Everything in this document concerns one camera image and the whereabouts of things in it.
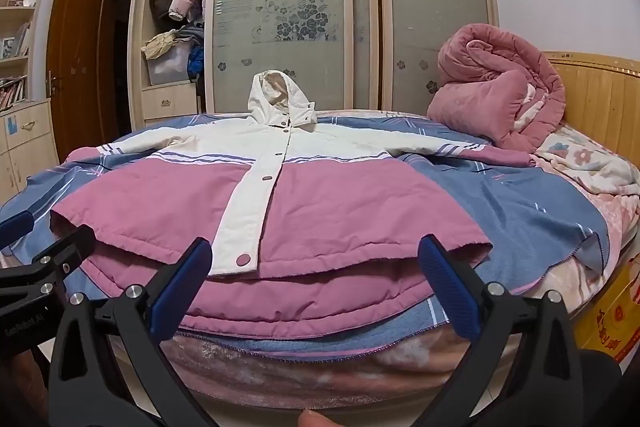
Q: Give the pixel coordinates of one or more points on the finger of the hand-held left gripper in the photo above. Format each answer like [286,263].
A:
[70,247]
[15,228]

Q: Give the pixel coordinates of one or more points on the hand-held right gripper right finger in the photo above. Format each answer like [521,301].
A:
[447,292]

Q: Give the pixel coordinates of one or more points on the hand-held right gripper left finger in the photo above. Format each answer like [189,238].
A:
[182,292]

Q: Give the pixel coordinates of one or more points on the pink and white hooded jacket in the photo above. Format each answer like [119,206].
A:
[325,217]

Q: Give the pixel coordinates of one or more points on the grey clothes pile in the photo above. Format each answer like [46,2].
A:
[192,34]

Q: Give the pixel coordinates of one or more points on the person's right hand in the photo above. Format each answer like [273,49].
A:
[319,419]

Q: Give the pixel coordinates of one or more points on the beige bookshelf cabinet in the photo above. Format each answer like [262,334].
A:
[30,147]

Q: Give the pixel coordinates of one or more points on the bed with blue sheet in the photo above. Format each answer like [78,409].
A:
[500,207]

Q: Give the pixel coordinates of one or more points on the row of books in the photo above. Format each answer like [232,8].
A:
[12,92]

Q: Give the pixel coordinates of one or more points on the pink patterned bed sheet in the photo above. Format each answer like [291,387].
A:
[300,372]

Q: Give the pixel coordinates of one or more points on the yellow cardboard box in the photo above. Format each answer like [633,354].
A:
[615,312]

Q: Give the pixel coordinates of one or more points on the beige wardrobe drawer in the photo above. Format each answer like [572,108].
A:
[170,104]

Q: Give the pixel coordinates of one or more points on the brown wooden door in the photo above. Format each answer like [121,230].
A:
[80,57]

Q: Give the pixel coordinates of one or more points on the floral pillow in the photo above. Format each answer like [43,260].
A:
[585,157]

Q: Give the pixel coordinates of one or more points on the rolled pink quilt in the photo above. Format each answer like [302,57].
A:
[480,102]

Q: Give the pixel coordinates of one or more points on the translucent storage box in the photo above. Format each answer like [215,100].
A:
[167,67]

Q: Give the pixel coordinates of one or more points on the crumpled beige cloth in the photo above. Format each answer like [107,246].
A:
[160,44]

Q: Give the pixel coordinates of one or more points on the blue crumpled garment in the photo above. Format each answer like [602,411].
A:
[196,59]

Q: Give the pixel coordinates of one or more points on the wooden bed headboard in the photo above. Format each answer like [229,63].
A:
[600,97]

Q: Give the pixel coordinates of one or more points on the beige wardrobe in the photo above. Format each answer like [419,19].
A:
[360,7]

